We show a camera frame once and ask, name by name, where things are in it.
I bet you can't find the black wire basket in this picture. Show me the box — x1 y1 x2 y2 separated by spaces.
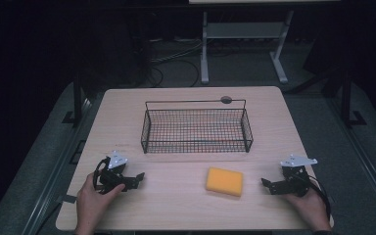
140 99 255 155

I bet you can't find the aluminium floor rail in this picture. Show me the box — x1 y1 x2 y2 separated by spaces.
326 96 376 226
21 97 94 235

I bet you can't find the black metal stand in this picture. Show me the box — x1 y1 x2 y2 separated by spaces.
339 70 368 128
62 76 84 127

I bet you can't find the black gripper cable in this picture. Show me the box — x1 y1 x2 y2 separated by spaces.
306 175 333 220
92 157 113 196

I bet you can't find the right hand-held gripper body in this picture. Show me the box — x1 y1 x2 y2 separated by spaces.
279 154 318 198

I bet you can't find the yellow sponge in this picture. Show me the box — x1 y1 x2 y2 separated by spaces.
205 166 245 198

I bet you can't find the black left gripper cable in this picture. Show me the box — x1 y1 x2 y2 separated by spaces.
92 157 113 196

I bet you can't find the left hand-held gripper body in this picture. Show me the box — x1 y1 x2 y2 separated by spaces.
95 150 129 195

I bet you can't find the bundle of floor cables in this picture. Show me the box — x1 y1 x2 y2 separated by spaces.
145 37 207 88

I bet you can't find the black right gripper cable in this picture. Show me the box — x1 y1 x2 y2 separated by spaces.
306 175 333 220

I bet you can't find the person's right hand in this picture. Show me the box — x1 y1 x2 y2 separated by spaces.
282 187 333 233

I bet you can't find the person's left hand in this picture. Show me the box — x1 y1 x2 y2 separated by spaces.
75 172 126 235

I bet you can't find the white metal desk frame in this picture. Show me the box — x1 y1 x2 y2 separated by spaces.
200 9 296 85

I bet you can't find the grey table edge bracket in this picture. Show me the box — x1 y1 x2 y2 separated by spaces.
58 194 78 205

